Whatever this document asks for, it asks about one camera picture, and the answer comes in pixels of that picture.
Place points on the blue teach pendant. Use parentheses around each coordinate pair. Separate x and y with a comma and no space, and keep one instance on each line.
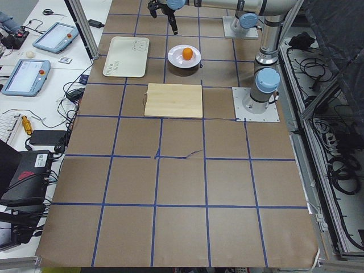
(27,78)
(56,38)

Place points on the black computer box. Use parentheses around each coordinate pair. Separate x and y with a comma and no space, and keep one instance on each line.
(24,177)

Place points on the black scissors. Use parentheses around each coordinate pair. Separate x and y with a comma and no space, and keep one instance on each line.
(47,12)

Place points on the blue teach pendant far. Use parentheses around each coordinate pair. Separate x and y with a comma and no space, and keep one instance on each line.
(56,38)

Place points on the cream bear tray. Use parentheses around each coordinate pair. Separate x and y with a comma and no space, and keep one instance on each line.
(127,57)

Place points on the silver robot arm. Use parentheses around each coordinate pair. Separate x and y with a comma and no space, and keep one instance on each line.
(274,13)
(244,21)

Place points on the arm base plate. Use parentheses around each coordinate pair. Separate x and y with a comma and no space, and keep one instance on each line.
(248,110)
(252,34)

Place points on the blue teach pendant near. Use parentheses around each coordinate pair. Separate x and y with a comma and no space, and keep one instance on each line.
(27,78)

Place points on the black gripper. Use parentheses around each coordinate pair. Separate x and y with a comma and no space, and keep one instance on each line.
(170,15)

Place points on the white round plate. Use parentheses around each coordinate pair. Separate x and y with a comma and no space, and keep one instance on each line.
(176,59)

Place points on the black power adapter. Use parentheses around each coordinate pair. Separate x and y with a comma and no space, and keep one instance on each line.
(46,137)

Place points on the white keyboard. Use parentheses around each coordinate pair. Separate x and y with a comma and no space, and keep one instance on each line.
(9,126)

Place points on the bamboo cutting board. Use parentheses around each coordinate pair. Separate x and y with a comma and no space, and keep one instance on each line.
(174,100)

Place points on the orange fruit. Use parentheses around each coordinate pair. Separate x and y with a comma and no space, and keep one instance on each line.
(187,53)

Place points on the gold metal cylinder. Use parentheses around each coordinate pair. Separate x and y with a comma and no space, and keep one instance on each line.
(27,125)

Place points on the aluminium frame post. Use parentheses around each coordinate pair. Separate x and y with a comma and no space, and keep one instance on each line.
(79,18)

